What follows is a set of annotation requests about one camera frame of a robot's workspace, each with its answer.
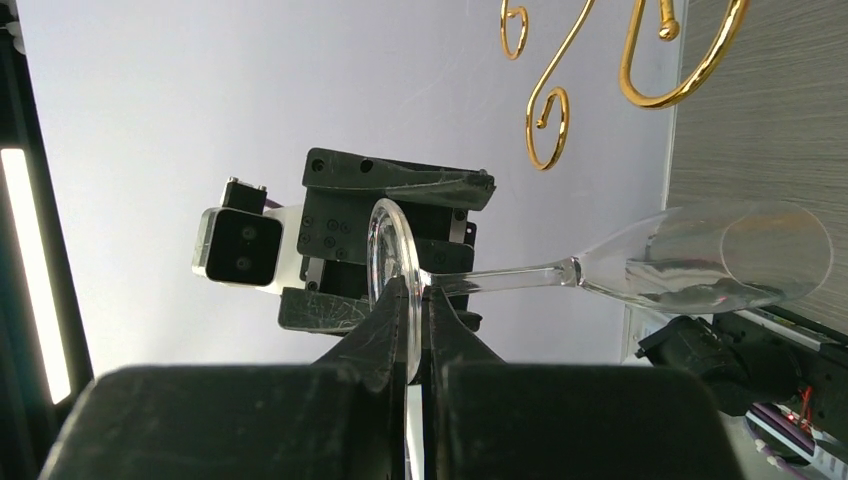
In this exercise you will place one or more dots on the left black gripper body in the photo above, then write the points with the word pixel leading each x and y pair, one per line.
pixel 333 235

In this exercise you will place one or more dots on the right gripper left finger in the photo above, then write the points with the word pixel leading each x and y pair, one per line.
pixel 340 417

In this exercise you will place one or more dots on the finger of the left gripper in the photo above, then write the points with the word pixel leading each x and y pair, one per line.
pixel 358 175
pixel 316 312

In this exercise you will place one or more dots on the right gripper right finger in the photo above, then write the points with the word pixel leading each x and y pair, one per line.
pixel 485 418

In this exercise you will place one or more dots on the clear flute glass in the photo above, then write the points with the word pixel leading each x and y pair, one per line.
pixel 698 259

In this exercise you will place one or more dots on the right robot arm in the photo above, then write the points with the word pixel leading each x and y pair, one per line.
pixel 715 364

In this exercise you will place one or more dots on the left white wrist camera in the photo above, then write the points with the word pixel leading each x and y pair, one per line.
pixel 249 241

